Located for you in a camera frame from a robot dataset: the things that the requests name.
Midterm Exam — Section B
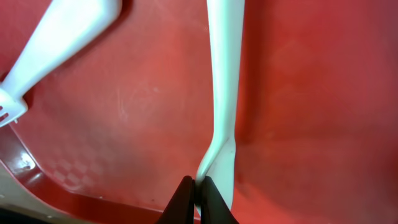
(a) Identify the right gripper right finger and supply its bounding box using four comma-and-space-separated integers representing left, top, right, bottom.
200, 176, 239, 224

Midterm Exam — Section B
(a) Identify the white plastic fork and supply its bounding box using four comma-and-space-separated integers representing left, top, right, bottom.
1, 0, 123, 127

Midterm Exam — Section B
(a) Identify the red serving tray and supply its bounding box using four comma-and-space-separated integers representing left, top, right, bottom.
1, 0, 397, 223

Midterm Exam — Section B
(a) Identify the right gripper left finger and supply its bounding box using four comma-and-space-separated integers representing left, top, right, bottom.
155, 175, 195, 224

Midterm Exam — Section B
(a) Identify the white plastic spoon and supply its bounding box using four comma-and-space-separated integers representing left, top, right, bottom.
196, 0, 245, 211

